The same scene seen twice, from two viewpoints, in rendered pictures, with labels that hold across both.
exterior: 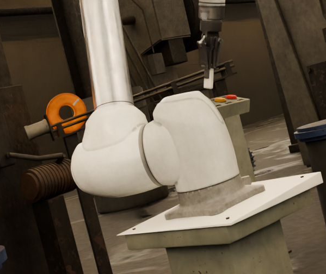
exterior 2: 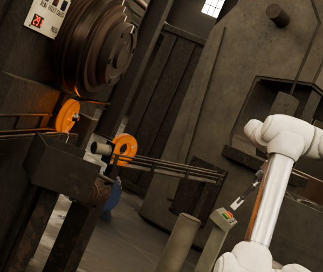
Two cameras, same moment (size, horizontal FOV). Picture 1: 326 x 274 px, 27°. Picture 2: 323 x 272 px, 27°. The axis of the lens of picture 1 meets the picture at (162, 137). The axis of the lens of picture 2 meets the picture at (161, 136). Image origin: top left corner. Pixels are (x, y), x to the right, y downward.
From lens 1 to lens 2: 1.81 m
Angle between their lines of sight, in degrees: 26
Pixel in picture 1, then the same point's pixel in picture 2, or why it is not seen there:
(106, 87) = (266, 234)
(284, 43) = (189, 129)
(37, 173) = (97, 189)
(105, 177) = not seen: outside the picture
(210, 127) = not seen: outside the picture
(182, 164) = not seen: outside the picture
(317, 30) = (218, 140)
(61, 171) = (105, 192)
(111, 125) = (262, 262)
